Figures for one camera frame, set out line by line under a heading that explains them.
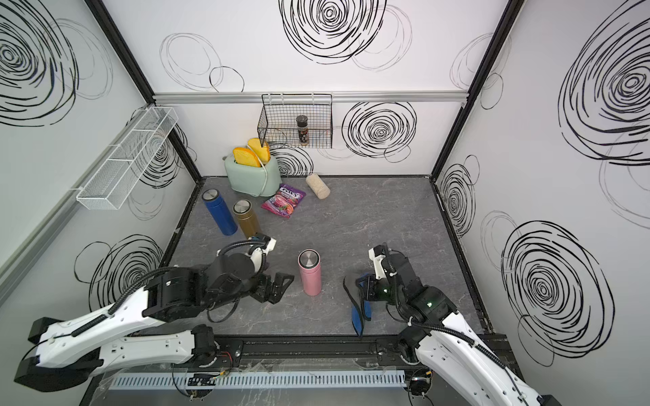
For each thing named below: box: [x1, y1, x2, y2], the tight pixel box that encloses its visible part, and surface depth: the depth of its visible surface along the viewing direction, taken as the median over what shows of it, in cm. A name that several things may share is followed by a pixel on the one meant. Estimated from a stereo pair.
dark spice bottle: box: [296, 115, 309, 147], surface depth 88 cm
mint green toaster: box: [222, 153, 282, 198], surface depth 107 cm
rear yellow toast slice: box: [247, 137, 271, 165], surface depth 107 cm
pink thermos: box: [297, 248, 323, 297], surface depth 72 cm
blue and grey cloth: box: [351, 274, 372, 336], surface depth 73 cm
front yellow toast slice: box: [232, 147, 262, 168], surface depth 104 cm
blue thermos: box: [201, 188, 238, 236], surface depth 94 cm
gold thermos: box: [231, 198, 261, 239], surface depth 85 cm
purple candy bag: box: [260, 183, 307, 220], surface depth 109 cm
